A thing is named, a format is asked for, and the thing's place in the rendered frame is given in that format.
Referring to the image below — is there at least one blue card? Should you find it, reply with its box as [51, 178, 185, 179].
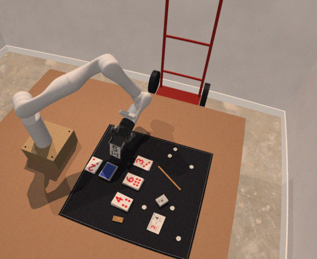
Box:
[99, 162, 117, 180]

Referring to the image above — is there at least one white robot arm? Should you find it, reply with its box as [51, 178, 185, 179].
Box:
[12, 54, 151, 148]

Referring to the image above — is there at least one white playing card with red pips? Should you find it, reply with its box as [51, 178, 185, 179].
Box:
[122, 173, 143, 189]
[111, 192, 133, 210]

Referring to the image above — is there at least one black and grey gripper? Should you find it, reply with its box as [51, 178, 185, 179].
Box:
[108, 118, 136, 149]

